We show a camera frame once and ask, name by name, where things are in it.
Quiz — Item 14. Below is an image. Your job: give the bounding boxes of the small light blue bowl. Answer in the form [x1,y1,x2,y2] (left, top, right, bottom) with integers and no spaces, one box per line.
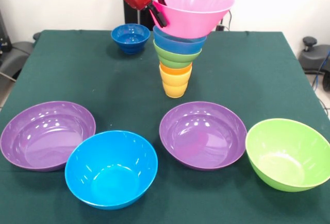
[152,25,208,56]

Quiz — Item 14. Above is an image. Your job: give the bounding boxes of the large pink bowl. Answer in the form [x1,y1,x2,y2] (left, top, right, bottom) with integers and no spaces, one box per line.
[151,0,236,39]

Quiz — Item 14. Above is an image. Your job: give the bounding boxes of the small green bowl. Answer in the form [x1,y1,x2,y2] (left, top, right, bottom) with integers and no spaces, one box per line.
[154,43,203,70]

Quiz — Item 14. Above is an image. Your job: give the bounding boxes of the orange cup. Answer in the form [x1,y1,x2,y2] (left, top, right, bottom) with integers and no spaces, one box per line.
[159,62,193,76]

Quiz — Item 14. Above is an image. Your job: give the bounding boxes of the purple bowl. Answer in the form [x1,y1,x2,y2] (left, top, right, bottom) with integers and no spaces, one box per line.
[0,101,96,172]
[159,101,248,171]

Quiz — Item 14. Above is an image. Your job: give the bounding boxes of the small dark blue bowl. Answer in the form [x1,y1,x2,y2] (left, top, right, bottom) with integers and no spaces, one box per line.
[111,24,151,55]

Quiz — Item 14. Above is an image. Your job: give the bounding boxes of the yellow cup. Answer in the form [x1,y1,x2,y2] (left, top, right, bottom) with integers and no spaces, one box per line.
[160,68,192,98]

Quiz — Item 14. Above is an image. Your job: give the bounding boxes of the black chair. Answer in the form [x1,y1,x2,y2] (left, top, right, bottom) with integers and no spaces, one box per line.
[0,10,42,80]

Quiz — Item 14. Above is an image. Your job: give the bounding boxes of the black knobbed equipment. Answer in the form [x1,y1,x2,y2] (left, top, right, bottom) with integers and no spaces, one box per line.
[302,36,330,93]

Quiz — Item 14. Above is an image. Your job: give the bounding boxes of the large blue bowl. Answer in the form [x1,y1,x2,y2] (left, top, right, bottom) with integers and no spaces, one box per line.
[64,130,158,210]

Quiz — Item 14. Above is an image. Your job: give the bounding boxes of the dark green table cloth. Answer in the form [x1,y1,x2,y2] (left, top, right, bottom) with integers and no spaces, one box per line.
[0,30,330,224]

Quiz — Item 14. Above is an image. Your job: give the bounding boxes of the large green bowl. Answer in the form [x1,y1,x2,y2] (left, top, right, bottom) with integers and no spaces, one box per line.
[245,118,330,193]

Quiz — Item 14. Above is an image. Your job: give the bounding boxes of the black cables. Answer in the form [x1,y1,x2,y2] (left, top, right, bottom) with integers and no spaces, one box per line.
[211,0,234,32]

